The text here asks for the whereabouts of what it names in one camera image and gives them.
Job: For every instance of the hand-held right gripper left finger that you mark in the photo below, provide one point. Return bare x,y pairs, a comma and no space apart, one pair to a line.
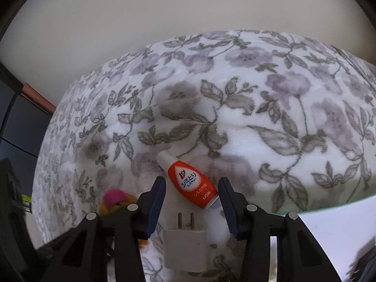
155,208

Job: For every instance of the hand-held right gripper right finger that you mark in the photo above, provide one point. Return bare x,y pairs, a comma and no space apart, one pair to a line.
227,208

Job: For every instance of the red and white small bottle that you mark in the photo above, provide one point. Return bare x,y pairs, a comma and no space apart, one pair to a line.
191,188

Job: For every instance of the white tray with teal rim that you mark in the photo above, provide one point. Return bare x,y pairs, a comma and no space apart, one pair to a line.
323,241

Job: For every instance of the green object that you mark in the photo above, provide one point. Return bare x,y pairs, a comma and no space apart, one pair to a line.
26,202

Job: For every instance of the brown and pink toy dog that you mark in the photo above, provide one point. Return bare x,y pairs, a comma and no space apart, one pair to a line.
114,198

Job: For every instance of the white charger adapter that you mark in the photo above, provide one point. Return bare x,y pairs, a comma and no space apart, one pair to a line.
185,246

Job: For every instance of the floral printed blanket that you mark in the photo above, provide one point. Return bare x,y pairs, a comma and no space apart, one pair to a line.
235,123

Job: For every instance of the dark cabinet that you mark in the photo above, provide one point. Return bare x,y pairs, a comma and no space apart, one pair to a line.
20,123

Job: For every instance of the red board edge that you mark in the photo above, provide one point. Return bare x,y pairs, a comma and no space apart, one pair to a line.
39,97

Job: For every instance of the black power adapter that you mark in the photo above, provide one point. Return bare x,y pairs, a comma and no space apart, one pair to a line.
365,267

